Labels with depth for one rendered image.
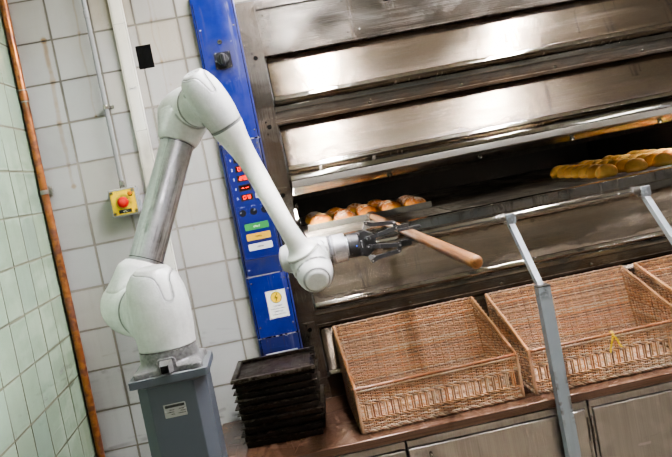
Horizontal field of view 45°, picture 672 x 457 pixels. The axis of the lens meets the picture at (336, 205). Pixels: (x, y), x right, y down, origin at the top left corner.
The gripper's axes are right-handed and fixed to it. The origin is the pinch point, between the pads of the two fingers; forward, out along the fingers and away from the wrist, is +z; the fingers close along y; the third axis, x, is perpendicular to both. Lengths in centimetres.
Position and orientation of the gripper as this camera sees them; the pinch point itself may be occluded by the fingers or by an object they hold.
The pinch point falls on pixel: (410, 233)
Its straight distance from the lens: 254.5
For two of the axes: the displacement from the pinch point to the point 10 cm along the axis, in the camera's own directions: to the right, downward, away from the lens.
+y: 1.9, 9.8, 0.5
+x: 0.8, 0.4, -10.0
